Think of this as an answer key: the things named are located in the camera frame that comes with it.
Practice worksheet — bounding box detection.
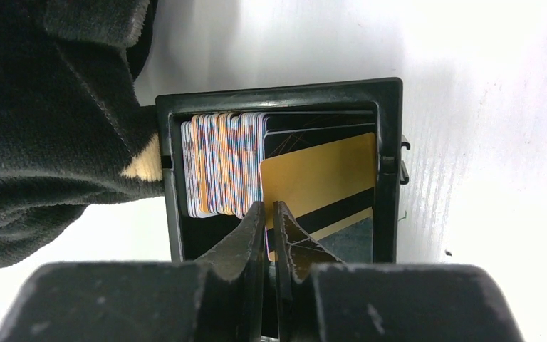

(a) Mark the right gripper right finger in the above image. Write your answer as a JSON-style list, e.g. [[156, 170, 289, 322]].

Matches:
[[273, 202, 523, 341]]

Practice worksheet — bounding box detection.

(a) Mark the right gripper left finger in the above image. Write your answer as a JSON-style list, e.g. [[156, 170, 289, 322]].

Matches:
[[0, 202, 265, 341]]

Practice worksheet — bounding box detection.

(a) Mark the black card box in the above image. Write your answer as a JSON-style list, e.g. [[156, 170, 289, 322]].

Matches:
[[155, 77, 410, 263]]

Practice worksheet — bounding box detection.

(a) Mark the stack of cards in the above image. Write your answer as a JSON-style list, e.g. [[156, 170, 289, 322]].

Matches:
[[180, 112, 269, 218]]

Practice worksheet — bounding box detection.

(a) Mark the black floral pillow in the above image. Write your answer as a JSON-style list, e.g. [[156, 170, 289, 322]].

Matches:
[[0, 1, 164, 268]]

